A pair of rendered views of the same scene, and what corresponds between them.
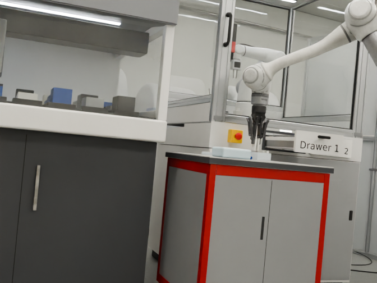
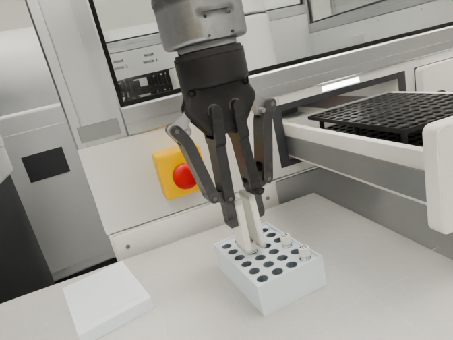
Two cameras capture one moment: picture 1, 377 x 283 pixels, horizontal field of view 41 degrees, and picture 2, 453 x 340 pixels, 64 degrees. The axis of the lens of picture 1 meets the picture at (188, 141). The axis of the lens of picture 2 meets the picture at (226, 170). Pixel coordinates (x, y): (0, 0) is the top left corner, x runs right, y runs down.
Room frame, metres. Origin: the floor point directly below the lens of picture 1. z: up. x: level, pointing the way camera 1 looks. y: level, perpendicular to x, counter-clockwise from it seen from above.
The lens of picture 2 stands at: (2.19, -0.38, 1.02)
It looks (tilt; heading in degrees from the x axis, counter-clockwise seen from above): 17 degrees down; 5
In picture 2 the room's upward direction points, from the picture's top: 13 degrees counter-clockwise
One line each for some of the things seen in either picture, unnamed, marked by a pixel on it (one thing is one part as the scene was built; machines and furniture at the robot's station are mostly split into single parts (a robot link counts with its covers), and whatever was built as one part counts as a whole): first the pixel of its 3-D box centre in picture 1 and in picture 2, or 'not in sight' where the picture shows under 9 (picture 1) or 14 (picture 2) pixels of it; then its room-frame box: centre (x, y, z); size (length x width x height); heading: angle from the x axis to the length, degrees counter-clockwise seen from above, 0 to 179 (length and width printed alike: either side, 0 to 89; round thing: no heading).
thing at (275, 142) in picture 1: (296, 144); (392, 129); (2.77, -0.60, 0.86); 0.40 x 0.26 x 0.06; 21
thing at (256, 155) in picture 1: (257, 155); (265, 262); (2.59, -0.36, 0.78); 0.12 x 0.08 x 0.04; 26
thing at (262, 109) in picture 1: (258, 114); (216, 91); (2.60, -0.35, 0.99); 0.08 x 0.07 x 0.09; 116
